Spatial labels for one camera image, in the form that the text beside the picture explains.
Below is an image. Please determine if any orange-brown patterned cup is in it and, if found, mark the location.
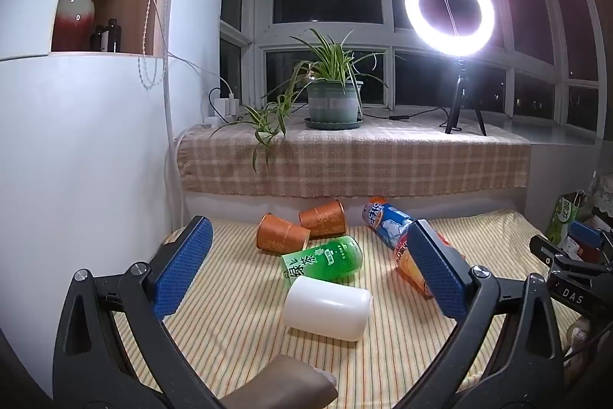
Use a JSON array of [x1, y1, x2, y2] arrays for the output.
[[298, 199, 347, 240], [255, 212, 311, 254]]

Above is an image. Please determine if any black ring light cable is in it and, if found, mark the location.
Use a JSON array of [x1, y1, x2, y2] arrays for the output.
[[361, 105, 451, 122]]

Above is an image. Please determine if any dark bottle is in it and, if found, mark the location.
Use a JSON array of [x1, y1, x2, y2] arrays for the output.
[[90, 24, 108, 52], [106, 18, 123, 53]]

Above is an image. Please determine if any green pot saucer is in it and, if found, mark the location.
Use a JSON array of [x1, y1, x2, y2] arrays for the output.
[[304, 116, 366, 131]]

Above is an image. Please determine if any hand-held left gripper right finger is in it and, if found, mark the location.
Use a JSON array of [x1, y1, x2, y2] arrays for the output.
[[390, 218, 566, 409]]

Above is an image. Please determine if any green paper bag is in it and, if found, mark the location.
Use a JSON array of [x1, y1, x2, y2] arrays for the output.
[[546, 193, 595, 247]]

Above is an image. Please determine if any spider plant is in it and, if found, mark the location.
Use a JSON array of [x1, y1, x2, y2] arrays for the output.
[[209, 28, 408, 172]]

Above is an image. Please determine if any green plant pot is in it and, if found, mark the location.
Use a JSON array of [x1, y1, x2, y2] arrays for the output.
[[306, 79, 363, 122]]

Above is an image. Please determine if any blue drink can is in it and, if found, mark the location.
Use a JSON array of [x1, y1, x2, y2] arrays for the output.
[[361, 197, 417, 249]]

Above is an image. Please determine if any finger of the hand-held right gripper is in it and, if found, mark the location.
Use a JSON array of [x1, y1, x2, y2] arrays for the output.
[[529, 221, 613, 268]]

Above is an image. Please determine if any brown rounded object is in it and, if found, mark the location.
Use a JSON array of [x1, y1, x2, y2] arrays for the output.
[[218, 354, 338, 409]]

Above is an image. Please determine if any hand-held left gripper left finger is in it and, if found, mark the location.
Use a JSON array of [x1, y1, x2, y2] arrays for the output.
[[52, 215, 226, 409]]

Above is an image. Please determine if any green tea bottle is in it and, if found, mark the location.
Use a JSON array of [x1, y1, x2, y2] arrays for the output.
[[280, 235, 365, 284]]

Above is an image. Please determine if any red and white vase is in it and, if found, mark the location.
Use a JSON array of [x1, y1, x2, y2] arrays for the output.
[[52, 0, 105, 52]]

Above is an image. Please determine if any striped yellow mat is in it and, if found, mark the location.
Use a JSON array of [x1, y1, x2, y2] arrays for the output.
[[108, 208, 582, 409]]

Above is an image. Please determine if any checked beige cloth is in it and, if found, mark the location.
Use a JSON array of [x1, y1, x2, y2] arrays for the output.
[[176, 109, 532, 199]]

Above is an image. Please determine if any white cup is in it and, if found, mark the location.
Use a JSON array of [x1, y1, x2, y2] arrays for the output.
[[282, 277, 373, 343]]

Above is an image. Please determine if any white bead cord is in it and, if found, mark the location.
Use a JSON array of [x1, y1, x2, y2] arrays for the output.
[[138, 0, 175, 90]]

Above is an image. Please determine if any ring light on tripod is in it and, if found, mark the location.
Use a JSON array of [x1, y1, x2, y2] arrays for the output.
[[405, 0, 495, 136]]

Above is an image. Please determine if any thin white cable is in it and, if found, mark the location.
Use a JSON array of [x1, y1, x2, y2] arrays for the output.
[[114, 0, 235, 103]]

